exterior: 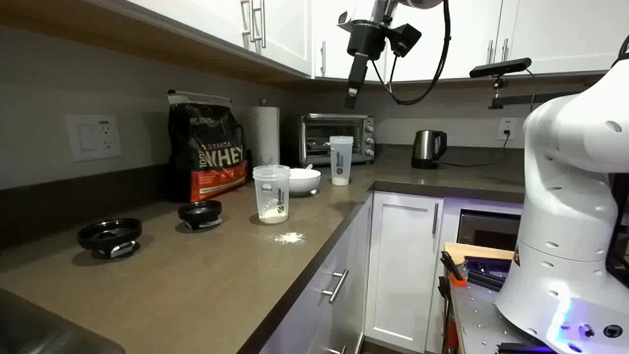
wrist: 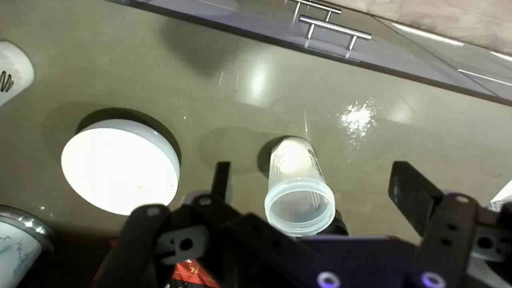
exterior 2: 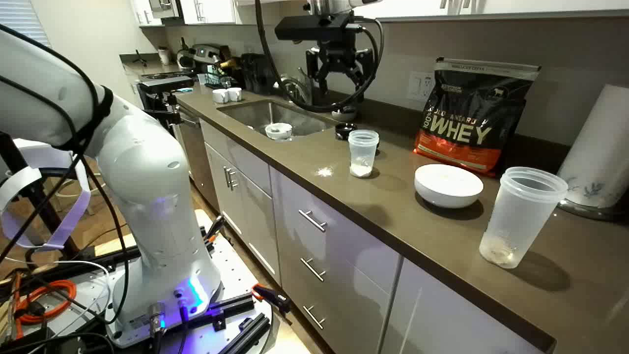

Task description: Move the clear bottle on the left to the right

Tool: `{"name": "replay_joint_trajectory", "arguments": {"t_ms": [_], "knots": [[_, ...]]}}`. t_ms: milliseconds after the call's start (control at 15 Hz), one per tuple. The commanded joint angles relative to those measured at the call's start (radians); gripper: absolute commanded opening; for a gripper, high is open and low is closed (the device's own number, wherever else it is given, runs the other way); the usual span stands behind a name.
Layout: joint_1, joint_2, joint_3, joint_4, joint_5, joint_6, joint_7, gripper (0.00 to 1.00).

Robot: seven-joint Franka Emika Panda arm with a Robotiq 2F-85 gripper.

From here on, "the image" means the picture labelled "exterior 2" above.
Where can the clear shaker bottle with powder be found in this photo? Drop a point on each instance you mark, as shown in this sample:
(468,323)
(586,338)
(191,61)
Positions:
(362,152)

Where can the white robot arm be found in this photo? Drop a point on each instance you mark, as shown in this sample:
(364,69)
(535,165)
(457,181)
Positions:
(48,99)

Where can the large clear shaker bottle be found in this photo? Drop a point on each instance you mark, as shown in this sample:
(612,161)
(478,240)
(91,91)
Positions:
(524,205)

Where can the black shaker lid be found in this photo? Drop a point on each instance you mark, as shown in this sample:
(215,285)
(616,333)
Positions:
(343,130)

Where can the white cup in sink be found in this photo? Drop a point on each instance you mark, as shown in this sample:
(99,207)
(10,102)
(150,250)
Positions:
(280,132)

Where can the steel kitchen sink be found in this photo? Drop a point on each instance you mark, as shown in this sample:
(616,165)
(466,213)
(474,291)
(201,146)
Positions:
(262,112)

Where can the white bowl of powder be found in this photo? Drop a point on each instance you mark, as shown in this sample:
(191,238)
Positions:
(447,185)

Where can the black whey protein bag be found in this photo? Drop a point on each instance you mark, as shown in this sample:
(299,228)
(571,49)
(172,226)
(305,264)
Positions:
(472,110)

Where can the paper towel roll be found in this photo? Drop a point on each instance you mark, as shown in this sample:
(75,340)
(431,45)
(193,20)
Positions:
(596,165)

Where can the black camera on stand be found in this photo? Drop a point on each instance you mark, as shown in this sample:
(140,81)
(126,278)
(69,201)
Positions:
(341,43)

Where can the white wall outlet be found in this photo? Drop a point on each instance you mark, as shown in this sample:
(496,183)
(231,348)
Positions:
(419,85)

